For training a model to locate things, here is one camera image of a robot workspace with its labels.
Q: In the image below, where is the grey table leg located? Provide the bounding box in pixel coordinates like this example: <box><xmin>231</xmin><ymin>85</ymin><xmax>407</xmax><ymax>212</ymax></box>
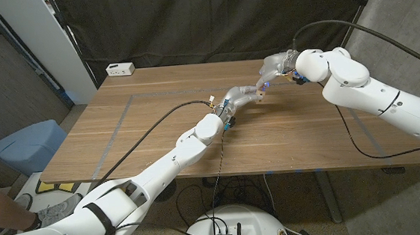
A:
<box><xmin>314</xmin><ymin>169</ymin><xmax>344</xmax><ymax>225</ymax></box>

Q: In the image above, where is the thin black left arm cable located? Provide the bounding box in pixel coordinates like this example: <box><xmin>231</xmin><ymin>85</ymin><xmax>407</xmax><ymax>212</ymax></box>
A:
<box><xmin>106</xmin><ymin>129</ymin><xmax>235</xmax><ymax>235</ymax></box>

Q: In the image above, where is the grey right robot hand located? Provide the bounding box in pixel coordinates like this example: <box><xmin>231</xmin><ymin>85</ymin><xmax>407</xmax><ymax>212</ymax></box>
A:
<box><xmin>252</xmin><ymin>49</ymin><xmax>302</xmax><ymax>92</ymax></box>

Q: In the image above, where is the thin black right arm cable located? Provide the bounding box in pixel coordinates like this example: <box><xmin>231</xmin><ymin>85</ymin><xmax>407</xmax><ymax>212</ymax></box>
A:
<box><xmin>317</xmin><ymin>73</ymin><xmax>420</xmax><ymax>164</ymax></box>

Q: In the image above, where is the blue padded stool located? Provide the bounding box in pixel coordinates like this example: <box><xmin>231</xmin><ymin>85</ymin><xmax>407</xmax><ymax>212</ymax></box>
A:
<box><xmin>0</xmin><ymin>117</ymin><xmax>71</xmax><ymax>180</ymax></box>

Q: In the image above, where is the black floor cable tangle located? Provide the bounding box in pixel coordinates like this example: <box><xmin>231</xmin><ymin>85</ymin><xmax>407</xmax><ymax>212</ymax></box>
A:
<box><xmin>173</xmin><ymin>171</ymin><xmax>275</xmax><ymax>230</ymax></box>

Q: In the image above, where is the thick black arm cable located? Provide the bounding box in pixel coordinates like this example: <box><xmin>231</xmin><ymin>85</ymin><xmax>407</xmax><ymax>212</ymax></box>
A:
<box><xmin>289</xmin><ymin>13</ymin><xmax>420</xmax><ymax>88</ymax></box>
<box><xmin>81</xmin><ymin>98</ymin><xmax>222</xmax><ymax>192</ymax></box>

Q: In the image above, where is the white power strip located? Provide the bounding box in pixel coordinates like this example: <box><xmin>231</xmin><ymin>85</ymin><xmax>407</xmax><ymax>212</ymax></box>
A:
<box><xmin>105</xmin><ymin>61</ymin><xmax>136</xmax><ymax>79</ymax></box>

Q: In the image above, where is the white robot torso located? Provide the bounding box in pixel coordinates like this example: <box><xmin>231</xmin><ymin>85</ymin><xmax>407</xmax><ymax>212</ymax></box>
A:
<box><xmin>179</xmin><ymin>200</ymin><xmax>290</xmax><ymax>235</ymax></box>

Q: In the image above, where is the black backdrop stand pole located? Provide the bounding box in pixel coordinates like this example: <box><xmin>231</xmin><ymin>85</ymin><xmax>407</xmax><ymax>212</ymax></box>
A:
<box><xmin>46</xmin><ymin>0</ymin><xmax>100</xmax><ymax>93</ymax></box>
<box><xmin>334</xmin><ymin>0</ymin><xmax>392</xmax><ymax>54</ymax></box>

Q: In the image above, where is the white cabinet panel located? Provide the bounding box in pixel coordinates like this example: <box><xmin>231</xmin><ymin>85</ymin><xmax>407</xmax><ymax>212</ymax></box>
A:
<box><xmin>0</xmin><ymin>0</ymin><xmax>99</xmax><ymax>112</ymax></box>

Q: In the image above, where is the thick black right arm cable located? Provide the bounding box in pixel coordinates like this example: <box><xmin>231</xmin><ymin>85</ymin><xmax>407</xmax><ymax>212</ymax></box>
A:
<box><xmin>289</xmin><ymin>13</ymin><xmax>420</xmax><ymax>88</ymax></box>

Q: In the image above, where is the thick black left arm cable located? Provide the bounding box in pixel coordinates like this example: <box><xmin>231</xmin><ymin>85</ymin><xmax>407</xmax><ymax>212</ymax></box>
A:
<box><xmin>81</xmin><ymin>98</ymin><xmax>222</xmax><ymax>192</ymax></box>

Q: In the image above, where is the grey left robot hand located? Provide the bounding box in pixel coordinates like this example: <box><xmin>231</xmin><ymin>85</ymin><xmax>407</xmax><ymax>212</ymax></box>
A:
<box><xmin>213</xmin><ymin>83</ymin><xmax>267</xmax><ymax>122</ymax></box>

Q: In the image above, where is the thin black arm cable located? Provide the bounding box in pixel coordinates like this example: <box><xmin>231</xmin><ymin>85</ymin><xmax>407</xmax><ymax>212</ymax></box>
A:
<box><xmin>106</xmin><ymin>129</ymin><xmax>235</xmax><ymax>235</ymax></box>
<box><xmin>317</xmin><ymin>73</ymin><xmax>420</xmax><ymax>164</ymax></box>

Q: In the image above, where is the yellow and black floor object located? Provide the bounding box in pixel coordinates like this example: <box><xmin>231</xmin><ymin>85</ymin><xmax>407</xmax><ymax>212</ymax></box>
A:
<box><xmin>34</xmin><ymin>177</ymin><xmax>76</xmax><ymax>195</ymax></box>

